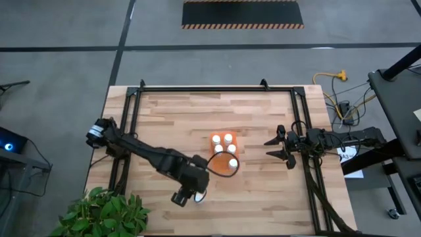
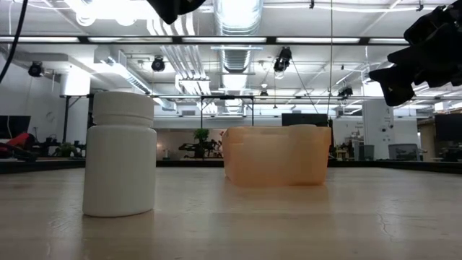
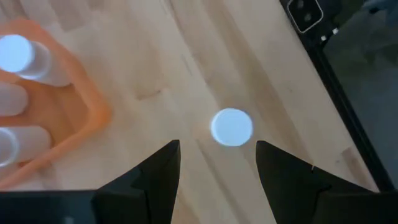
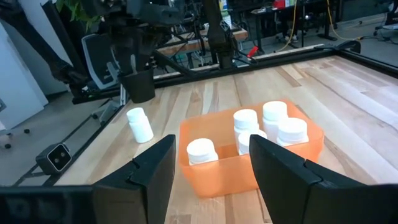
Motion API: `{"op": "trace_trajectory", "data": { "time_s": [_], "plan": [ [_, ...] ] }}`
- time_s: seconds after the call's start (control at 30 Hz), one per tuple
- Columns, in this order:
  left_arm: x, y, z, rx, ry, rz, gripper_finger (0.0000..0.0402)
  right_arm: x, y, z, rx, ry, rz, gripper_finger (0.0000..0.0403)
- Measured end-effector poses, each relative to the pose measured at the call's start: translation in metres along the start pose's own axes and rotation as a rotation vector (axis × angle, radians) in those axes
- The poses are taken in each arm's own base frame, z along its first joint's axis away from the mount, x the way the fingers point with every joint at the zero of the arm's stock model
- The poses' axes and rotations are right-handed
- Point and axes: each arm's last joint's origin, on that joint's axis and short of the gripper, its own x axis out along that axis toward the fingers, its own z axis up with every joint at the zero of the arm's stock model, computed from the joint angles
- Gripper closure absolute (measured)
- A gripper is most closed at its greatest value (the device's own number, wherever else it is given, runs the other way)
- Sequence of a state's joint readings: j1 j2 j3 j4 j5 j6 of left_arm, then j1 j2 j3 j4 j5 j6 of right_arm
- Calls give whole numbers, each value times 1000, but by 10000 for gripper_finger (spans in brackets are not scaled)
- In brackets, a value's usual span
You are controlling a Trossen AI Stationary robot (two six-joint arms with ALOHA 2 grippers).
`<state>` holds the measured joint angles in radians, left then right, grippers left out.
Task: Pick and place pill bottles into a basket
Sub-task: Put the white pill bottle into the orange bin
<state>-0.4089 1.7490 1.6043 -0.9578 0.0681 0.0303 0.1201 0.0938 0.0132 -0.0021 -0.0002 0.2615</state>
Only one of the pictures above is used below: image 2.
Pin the white square pillar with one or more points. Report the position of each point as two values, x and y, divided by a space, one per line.
378 126

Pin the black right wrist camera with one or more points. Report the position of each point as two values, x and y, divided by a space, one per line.
397 92

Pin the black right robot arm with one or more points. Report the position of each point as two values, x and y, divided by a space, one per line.
457 47

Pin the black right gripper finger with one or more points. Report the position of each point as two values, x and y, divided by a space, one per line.
407 56
394 73

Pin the white plastic pill bottle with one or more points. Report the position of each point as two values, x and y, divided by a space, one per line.
121 162

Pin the black background robot arm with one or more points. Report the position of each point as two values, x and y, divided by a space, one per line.
187 147

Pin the small green potted plant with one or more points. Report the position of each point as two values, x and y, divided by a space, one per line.
201 135

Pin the black flat monitor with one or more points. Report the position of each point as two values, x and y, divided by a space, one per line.
448 126
14 124
305 119

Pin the red object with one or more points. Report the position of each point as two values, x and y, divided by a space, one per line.
19 139

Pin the black hanging ceiling lamp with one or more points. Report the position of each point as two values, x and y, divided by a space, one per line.
282 59
36 69
158 64
345 92

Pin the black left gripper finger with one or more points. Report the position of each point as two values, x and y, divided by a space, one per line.
187 4
167 11

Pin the translucent orange plastic basket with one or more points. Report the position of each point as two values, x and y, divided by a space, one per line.
276 159

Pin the silver round ceiling duct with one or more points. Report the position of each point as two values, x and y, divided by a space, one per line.
238 18

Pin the grey waste bin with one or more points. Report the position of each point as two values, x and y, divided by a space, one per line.
369 151

